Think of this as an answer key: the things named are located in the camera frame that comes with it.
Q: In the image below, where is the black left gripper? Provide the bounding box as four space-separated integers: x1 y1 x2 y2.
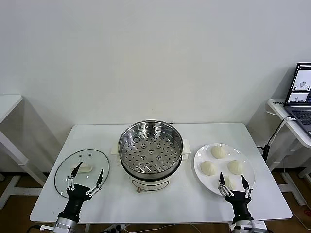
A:
57 161 104 222

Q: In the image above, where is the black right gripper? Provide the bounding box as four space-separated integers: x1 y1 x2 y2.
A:
218 172 254 222

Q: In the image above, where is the round glass lid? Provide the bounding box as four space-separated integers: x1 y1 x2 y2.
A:
53 149 110 200

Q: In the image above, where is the white steamed baozi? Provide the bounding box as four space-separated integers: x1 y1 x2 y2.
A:
227 159 245 175
200 160 216 176
223 176 237 190
210 145 227 160

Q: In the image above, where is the steel steamer basket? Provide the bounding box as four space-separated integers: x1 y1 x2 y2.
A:
110 119 192 179

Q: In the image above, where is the white round plate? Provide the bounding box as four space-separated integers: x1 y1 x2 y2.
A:
193 143 256 198

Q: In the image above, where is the white power strip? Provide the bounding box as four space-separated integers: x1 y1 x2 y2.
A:
105 224 127 233

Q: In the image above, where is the cream electric cooker pot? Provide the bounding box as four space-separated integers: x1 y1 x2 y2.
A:
113 154 190 194

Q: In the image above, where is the white laptop side table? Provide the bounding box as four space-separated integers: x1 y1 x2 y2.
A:
267 98 311 207

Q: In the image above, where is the grey open laptop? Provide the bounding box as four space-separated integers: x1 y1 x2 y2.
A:
283 62 311 139

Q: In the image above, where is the white empty side table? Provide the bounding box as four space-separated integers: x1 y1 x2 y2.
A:
0 94 48 211

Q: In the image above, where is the black power adapter cable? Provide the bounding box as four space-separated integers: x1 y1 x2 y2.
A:
257 118 285 162

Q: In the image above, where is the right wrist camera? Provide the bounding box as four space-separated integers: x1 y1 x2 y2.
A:
251 220 267 233

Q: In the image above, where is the white USB cable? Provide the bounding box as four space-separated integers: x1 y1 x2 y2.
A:
279 116 297 132

